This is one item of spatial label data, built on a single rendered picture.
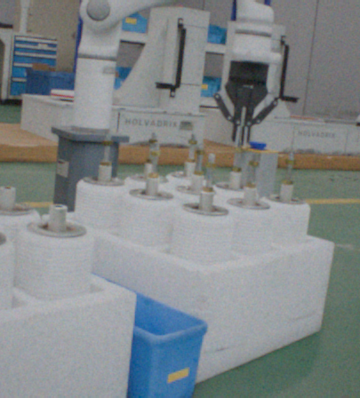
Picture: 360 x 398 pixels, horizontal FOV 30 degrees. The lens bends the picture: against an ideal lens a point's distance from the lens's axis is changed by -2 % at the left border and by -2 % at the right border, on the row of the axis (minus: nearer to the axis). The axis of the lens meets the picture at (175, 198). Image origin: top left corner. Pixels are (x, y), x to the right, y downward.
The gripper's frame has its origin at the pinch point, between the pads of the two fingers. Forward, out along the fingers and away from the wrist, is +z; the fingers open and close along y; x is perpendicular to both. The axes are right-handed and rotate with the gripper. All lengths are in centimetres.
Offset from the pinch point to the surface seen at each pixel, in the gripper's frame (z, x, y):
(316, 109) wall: 13, -646, -205
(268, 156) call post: 5.1, -14.5, -9.4
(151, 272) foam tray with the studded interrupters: 20.1, 28.2, 16.3
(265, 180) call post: 10.4, -14.4, -9.3
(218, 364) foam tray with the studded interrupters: 33.3, 31.8, 4.6
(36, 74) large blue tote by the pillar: 3, -449, 97
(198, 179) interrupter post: 7.9, 9.4, 8.3
